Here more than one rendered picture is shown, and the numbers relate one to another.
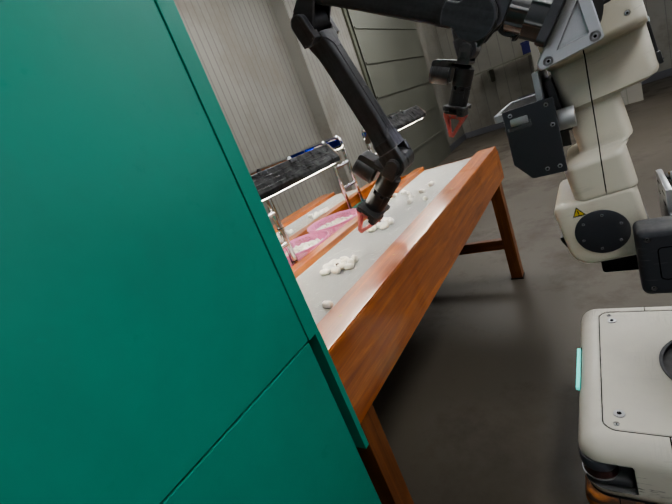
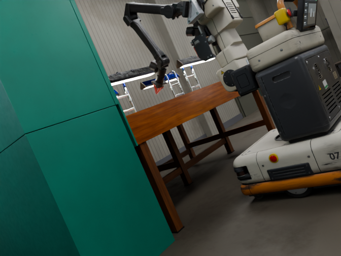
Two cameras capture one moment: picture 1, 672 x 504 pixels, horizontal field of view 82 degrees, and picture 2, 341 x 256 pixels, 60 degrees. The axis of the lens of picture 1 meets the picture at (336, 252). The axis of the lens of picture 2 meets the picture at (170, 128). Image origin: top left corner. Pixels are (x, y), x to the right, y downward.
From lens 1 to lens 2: 119 cm
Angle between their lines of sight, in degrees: 15
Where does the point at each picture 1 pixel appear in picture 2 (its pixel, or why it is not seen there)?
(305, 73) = (172, 46)
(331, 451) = (121, 138)
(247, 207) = (97, 64)
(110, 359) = (61, 86)
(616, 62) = (220, 20)
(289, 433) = (106, 124)
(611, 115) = (225, 37)
